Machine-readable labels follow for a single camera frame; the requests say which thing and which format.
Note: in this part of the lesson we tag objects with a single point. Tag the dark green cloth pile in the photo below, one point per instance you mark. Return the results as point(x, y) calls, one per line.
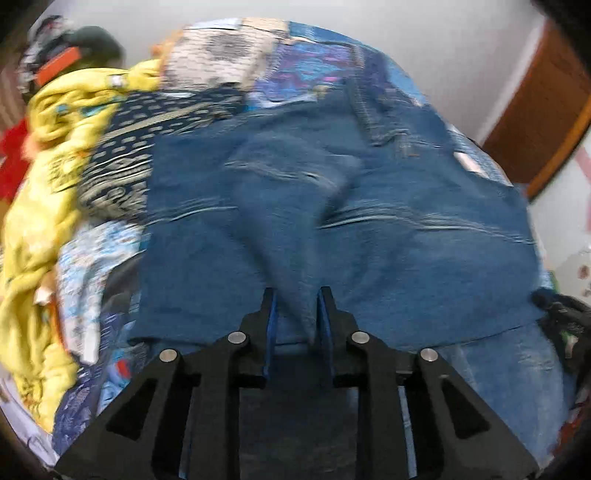
point(78, 46)

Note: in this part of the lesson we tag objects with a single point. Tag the blue denim jeans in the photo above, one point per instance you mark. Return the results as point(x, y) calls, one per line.
point(286, 198)

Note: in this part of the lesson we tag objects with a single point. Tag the red cloth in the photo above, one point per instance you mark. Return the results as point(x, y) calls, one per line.
point(11, 157)

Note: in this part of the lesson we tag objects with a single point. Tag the yellow garment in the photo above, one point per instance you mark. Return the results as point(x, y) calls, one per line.
point(37, 194)

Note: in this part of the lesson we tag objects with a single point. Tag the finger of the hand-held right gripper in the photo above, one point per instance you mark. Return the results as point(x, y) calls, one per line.
point(561, 318)

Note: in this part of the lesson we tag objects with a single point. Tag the cream grey knitted cloth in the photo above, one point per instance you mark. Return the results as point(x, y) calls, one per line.
point(217, 55)

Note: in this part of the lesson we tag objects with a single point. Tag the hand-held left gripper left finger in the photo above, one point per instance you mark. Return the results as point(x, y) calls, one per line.
point(271, 318)

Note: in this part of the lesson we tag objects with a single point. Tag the navy patterned garment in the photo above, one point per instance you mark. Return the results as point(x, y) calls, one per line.
point(124, 152)

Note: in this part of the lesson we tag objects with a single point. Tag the blue printed bedsheet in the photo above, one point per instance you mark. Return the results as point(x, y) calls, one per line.
point(92, 286)

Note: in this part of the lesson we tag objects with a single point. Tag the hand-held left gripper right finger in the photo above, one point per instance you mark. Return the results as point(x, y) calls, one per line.
point(326, 318)

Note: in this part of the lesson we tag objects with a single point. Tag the brown wooden door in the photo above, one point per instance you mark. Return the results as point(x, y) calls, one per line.
point(540, 110)

